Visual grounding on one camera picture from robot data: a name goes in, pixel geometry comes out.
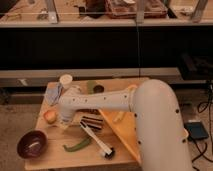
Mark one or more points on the dark blue foot pedal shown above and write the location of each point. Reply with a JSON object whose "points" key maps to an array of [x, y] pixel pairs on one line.
{"points": [[196, 130]]}

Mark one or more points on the grey blue cloth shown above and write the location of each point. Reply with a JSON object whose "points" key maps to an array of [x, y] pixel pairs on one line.
{"points": [[53, 93]]}

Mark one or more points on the yellow banana toy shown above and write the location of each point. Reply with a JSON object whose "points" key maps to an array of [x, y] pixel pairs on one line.
{"points": [[119, 117]]}

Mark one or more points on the green round object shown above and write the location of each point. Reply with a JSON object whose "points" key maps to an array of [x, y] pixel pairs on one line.
{"points": [[90, 86]]}

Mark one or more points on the green pepper toy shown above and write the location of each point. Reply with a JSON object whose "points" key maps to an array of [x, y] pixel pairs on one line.
{"points": [[84, 143]]}

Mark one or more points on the apple toy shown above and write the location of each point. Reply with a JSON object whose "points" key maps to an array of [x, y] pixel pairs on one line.
{"points": [[50, 116]]}

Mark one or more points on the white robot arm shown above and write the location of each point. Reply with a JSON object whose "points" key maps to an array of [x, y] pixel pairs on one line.
{"points": [[159, 125]]}

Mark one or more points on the white black dish brush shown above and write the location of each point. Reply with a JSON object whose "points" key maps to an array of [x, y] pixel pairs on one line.
{"points": [[108, 152]]}

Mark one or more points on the yellow plastic tray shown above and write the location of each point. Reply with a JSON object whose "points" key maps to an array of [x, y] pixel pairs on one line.
{"points": [[125, 130]]}

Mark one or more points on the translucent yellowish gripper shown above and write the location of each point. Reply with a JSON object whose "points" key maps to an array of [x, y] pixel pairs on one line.
{"points": [[64, 124]]}

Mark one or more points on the wooden table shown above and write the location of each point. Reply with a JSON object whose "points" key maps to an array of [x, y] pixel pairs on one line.
{"points": [[86, 159]]}

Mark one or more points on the dark purple bowl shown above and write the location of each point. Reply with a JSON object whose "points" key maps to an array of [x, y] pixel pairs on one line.
{"points": [[32, 144]]}

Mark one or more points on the white cup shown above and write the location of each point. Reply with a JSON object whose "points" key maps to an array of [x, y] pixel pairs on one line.
{"points": [[65, 80]]}

